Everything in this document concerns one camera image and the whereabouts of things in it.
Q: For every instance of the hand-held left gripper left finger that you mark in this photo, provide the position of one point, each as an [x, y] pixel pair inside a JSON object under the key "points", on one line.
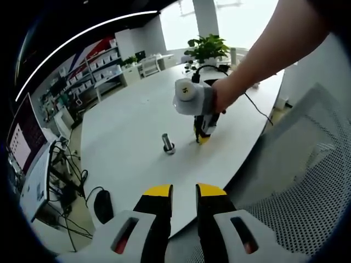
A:
{"points": [[153, 219]]}

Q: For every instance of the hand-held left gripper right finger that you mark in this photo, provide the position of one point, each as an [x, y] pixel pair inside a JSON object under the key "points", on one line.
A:
{"points": [[216, 219]]}

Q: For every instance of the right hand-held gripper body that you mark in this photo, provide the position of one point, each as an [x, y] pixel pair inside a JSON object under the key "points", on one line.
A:
{"points": [[197, 101]]}

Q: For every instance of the thick threaded steel stud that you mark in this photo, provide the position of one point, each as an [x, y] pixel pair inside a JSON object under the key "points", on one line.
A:
{"points": [[166, 139]]}

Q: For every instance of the grey metal part at edge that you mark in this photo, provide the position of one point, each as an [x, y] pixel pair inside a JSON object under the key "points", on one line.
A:
{"points": [[256, 85]]}

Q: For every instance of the person's right hand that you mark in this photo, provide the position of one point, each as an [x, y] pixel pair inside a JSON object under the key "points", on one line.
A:
{"points": [[229, 93]]}

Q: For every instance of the black computer mouse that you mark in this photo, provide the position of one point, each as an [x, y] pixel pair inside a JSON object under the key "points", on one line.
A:
{"points": [[103, 206]]}

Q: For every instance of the large potted green plant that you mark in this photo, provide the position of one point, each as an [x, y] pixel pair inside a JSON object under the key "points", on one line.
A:
{"points": [[207, 48]]}

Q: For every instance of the white office chair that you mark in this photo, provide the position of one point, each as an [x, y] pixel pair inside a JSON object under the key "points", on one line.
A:
{"points": [[150, 67]]}

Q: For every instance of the tall white cup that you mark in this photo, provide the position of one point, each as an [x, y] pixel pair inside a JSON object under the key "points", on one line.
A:
{"points": [[233, 54]]}

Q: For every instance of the small black monitor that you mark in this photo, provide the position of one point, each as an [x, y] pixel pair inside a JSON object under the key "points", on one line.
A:
{"points": [[140, 55]]}

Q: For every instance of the small potted green plant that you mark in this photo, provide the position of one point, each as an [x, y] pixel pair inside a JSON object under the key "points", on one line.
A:
{"points": [[130, 60]]}

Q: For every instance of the grey mesh office chair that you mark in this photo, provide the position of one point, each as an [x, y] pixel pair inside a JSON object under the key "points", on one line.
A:
{"points": [[301, 164]]}

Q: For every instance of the ceiling light strip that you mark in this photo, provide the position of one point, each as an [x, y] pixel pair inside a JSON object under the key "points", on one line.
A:
{"points": [[150, 12]]}

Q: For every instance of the shelving with white bins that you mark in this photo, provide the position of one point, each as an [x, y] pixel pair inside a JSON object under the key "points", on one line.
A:
{"points": [[101, 61]]}

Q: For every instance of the large computer monitor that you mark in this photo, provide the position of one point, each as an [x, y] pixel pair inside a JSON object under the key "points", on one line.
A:
{"points": [[30, 131]]}

